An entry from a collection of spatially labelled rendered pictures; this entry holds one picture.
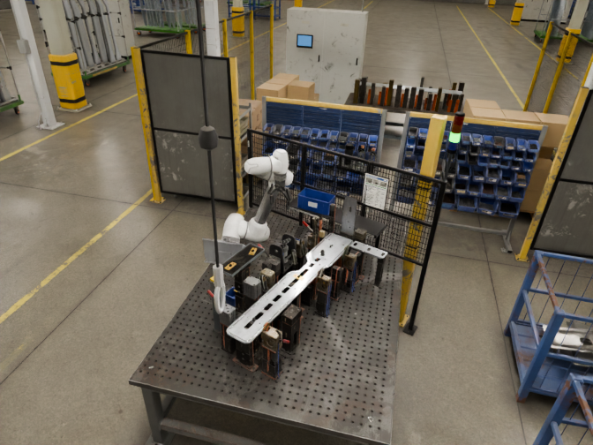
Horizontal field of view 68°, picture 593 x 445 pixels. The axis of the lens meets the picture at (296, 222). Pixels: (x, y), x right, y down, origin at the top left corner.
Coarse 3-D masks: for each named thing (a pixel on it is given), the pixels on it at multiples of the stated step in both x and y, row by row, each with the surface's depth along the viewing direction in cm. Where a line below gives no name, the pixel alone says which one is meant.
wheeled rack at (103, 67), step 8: (40, 16) 1018; (72, 16) 994; (88, 16) 1082; (120, 16) 1155; (72, 48) 1034; (80, 48) 1032; (96, 48) 1219; (96, 64) 1145; (104, 64) 1139; (112, 64) 1165; (120, 64) 1181; (80, 72) 1064; (88, 72) 1079; (96, 72) 1095; (104, 72) 1124; (88, 80) 1083
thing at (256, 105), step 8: (240, 104) 652; (248, 104) 654; (256, 104) 654; (240, 112) 620; (248, 112) 621; (256, 112) 646; (256, 120) 651; (256, 128) 658; (256, 136) 626; (256, 144) 626; (256, 152) 632; (256, 184) 662
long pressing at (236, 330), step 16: (336, 240) 360; (352, 240) 361; (320, 256) 340; (336, 256) 341; (272, 288) 306; (304, 288) 309; (256, 304) 292; (272, 304) 293; (288, 304) 293; (240, 320) 279; (256, 320) 279; (272, 320) 280; (240, 336) 267; (256, 336) 268
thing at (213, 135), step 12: (204, 60) 58; (204, 72) 59; (204, 84) 60; (204, 96) 61; (204, 108) 62; (204, 132) 63; (216, 132) 64; (204, 144) 63; (216, 144) 64; (216, 240) 73; (216, 252) 74; (216, 264) 76; (216, 276) 76; (216, 288) 77; (216, 300) 78; (216, 312) 80
